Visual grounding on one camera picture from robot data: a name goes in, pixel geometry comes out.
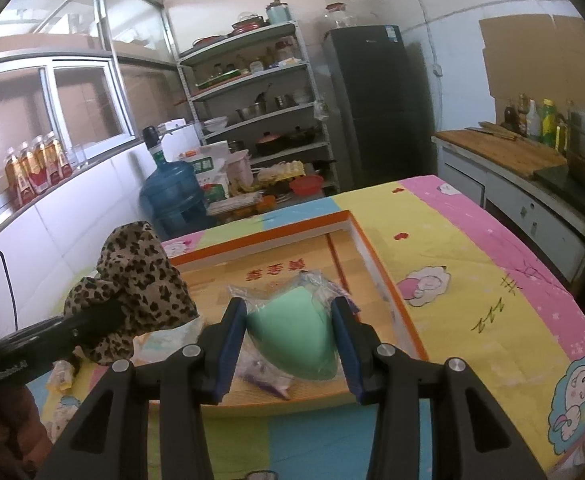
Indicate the sliding window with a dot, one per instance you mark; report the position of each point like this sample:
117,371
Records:
49,105

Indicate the wooden cutting board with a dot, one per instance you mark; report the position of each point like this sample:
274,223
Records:
497,152

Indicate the red pan with glass lid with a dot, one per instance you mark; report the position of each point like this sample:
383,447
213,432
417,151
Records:
247,25

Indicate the blue water jug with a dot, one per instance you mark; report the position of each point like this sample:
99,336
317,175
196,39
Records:
172,190

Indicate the steel bowl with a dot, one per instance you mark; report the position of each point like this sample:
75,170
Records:
252,110

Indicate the stack of white bowls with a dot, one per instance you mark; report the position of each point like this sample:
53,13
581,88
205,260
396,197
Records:
216,124

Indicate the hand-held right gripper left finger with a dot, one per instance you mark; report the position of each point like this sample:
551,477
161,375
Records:
225,355

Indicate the red flat plate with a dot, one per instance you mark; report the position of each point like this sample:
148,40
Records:
210,40

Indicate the mint green sponge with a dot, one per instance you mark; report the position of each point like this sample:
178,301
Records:
292,330

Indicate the grey counter cabinet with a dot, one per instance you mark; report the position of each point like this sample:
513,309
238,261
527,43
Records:
522,205

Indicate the mint green canister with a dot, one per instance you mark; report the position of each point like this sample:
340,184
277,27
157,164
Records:
278,14

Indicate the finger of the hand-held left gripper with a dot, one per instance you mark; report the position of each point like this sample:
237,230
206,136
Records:
97,321

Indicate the cardboard sheet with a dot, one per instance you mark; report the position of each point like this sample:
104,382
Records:
537,55

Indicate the glass jar with red lid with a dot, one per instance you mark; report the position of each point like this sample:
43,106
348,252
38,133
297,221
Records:
342,17

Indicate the black water pump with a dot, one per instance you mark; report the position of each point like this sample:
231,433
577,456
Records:
151,140

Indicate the white plastic bottle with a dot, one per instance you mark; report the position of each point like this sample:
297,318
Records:
533,122

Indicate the flat wrapped bundle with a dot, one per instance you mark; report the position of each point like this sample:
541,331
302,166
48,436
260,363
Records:
235,203

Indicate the leopard print cloth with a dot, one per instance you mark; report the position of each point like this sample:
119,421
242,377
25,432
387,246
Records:
137,270

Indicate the white sack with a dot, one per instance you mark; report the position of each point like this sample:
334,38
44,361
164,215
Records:
212,160

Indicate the white box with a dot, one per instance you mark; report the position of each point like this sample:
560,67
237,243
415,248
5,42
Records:
172,125

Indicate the black pot with pink lid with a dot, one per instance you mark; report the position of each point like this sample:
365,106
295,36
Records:
271,144

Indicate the white metal shelf rack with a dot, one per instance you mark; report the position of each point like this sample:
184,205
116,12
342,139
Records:
272,118

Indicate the dark grey refrigerator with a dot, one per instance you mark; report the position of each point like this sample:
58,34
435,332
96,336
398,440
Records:
372,110

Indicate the red plastic basin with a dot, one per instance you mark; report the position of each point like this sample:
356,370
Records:
306,186

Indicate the brown glass bottle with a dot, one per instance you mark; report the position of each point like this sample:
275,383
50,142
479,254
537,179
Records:
523,112

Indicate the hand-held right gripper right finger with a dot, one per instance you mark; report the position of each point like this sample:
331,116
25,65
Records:
350,355

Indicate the dark sauce bottle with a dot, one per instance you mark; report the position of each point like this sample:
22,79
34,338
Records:
510,119

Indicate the orange-rimmed shallow cardboard box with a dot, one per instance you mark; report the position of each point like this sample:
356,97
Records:
282,260

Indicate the person's left forearm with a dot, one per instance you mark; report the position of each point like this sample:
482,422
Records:
2,435

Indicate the black induction cooktop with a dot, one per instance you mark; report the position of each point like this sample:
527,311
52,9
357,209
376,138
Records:
554,177

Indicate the cartoon printed blanket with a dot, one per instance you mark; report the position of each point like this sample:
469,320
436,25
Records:
472,270

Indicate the pink plastic container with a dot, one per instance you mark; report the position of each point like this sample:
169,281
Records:
240,170

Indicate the yellow oil bottle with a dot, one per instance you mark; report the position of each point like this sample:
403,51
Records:
549,125

